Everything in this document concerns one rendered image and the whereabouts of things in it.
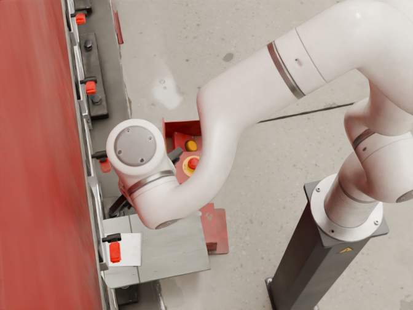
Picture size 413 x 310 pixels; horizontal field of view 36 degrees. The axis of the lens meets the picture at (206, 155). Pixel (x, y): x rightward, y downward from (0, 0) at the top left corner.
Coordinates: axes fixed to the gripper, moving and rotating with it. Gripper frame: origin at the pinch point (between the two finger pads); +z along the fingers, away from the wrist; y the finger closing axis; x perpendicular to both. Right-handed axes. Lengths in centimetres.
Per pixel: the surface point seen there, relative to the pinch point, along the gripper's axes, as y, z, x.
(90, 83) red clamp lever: 7.8, 19.9, 31.1
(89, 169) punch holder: -5.7, 15.9, 14.7
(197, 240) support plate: 3.1, 42.9, -10.8
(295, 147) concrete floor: 73, 156, -2
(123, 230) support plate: -8.9, 43.4, 4.1
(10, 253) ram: -17, -69, -9
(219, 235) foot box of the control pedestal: 19, 147, -8
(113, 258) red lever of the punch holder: -14.2, 9.2, -4.2
